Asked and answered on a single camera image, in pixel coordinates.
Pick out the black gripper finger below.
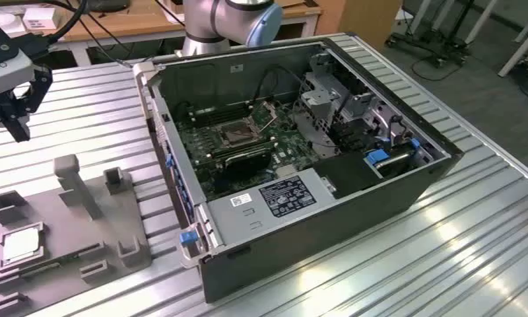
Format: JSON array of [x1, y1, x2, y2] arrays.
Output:
[[3, 65, 55, 143]]

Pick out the silver square CPU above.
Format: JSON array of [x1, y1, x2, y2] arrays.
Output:
[[2, 227, 44, 262]]

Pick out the CPU socket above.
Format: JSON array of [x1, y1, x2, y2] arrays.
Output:
[[219, 121, 261, 149]]

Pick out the white round dish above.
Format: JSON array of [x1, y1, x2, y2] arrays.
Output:
[[0, 11, 28, 36]]

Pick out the small white labelled box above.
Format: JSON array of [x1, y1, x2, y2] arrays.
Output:
[[23, 7, 58, 31]]

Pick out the grey plastic parts rack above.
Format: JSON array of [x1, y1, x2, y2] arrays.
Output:
[[0, 153, 155, 315]]

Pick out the wooden desk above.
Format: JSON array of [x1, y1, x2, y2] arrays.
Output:
[[8, 0, 326, 46]]

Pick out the green RAM stick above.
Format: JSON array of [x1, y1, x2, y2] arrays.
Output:
[[20, 252, 79, 274]]

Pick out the black RAM slots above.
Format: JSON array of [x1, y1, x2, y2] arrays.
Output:
[[189, 104, 250, 127]]

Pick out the white cardboard box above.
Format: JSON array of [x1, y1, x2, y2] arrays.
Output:
[[163, 0, 190, 24]]

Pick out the metal socket cover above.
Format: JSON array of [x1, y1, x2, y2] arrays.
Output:
[[245, 101, 279, 133]]

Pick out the silver power supply unit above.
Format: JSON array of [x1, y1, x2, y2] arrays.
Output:
[[201, 168, 338, 248]]

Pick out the green motherboard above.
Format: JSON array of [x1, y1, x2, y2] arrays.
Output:
[[175, 100, 323, 199]]

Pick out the silver drive cage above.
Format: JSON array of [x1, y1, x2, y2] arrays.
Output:
[[298, 52, 341, 133]]

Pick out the black plastic shroud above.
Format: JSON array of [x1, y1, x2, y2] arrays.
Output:
[[314, 154, 382, 199]]

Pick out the open black PC case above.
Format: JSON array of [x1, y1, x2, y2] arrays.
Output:
[[132, 31, 465, 304]]

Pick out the wooden cabinet panel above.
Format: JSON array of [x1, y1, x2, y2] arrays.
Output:
[[338, 0, 402, 51]]

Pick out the black wheeled stand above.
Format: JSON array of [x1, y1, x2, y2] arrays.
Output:
[[386, 0, 473, 69]]

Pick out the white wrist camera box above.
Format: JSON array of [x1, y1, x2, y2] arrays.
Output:
[[0, 30, 34, 94]]

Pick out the black looped wire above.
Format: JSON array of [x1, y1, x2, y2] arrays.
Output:
[[254, 65, 302, 103]]

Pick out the white table frame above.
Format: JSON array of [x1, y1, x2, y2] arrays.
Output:
[[497, 0, 528, 78]]

